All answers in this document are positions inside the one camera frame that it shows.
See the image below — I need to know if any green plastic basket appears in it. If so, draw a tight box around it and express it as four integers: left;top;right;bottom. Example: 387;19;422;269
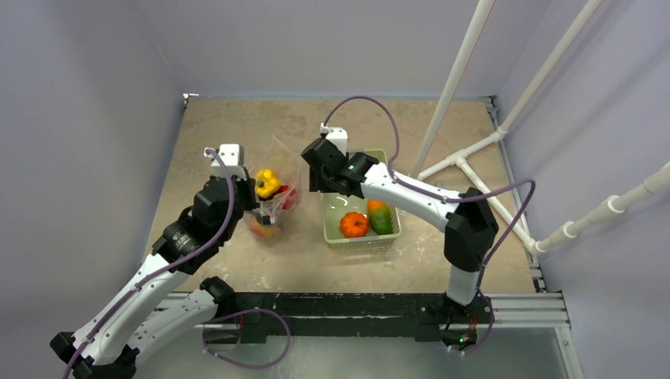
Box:
320;148;403;246

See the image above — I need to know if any clear pink zip bag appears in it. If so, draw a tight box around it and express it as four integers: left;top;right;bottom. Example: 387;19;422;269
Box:
244;137;303;242

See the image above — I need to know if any red tomato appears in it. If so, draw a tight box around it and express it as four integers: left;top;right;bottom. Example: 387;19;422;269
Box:
278;185;300;211

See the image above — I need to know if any peach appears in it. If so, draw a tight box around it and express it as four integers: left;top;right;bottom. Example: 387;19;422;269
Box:
248;220;280;241

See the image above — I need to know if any yellow bell pepper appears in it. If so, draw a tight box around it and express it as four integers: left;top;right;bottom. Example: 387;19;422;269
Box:
254;169;281;199

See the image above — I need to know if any small orange pumpkin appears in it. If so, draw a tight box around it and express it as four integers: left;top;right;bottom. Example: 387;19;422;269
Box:
339;212;370;238

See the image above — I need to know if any green orange mango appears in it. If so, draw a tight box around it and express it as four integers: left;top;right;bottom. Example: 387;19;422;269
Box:
367;200;393;235

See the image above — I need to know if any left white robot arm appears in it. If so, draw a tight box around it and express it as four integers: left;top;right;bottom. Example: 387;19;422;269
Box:
50;175;258;378

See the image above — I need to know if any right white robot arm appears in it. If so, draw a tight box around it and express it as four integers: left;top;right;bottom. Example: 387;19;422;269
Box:
301;137;499;321

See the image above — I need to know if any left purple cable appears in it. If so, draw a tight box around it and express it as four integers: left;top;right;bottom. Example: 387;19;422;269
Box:
62;148;236;379

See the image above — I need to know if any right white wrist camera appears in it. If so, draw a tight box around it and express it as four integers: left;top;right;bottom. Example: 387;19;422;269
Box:
319;123;348;155

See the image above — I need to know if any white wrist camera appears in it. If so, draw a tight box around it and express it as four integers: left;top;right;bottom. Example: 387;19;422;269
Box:
203;144;249;180
319;123;348;155

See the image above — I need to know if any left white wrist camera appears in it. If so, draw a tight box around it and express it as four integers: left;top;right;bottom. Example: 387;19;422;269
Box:
203;144;249;180

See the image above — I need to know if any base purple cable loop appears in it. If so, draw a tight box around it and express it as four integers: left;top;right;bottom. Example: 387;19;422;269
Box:
201;307;292;370

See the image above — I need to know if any white pipe frame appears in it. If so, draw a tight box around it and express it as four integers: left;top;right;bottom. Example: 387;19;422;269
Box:
416;1;669;256

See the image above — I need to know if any black base frame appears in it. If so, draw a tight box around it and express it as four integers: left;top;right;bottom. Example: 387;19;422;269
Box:
201;276;497;352

